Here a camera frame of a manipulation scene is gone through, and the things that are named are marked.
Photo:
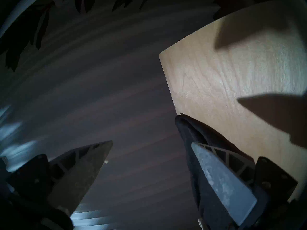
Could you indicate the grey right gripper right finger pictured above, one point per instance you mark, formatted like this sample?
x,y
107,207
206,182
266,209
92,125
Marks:
x,y
223,184

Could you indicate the brown pleated curtain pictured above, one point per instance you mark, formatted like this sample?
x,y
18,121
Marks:
x,y
108,88

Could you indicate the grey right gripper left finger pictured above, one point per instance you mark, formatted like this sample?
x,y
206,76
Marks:
x,y
79,174

